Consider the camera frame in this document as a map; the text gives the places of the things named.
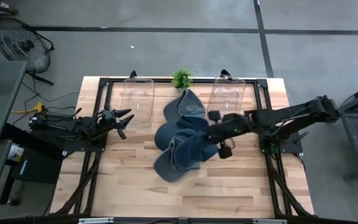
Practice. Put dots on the silver metal bracket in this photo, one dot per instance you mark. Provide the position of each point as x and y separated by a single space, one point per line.
269 221
95 221

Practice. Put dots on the black tool box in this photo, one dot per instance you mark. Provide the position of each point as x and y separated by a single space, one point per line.
39 168

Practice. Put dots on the black aluminium table frame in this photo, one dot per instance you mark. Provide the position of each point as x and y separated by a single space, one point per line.
104 82

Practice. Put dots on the black frame brace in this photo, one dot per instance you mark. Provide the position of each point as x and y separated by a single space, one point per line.
225 72
133 74

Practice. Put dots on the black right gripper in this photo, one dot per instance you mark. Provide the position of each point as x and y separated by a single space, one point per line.
232 127

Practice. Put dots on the black floor fan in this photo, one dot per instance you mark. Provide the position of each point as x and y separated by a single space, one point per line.
20 43

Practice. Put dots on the green plant in white pot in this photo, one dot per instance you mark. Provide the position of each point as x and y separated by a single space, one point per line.
182 78

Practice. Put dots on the black controller box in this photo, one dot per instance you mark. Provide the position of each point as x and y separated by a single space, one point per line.
47 141

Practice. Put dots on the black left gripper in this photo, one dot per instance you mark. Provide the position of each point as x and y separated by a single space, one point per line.
107 123

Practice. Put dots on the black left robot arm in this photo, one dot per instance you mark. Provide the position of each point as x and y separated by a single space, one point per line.
73 126

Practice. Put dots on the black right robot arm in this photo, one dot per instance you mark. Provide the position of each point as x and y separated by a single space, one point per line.
291 118

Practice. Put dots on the blue denim cap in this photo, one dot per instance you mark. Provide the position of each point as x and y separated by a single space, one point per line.
194 149

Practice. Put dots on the grey washed cap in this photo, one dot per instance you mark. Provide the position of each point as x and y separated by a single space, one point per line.
185 105
169 172

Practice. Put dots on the clear plastic bin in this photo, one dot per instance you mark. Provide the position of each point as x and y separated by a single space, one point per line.
137 99
227 93

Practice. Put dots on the white can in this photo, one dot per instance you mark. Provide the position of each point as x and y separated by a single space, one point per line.
15 153

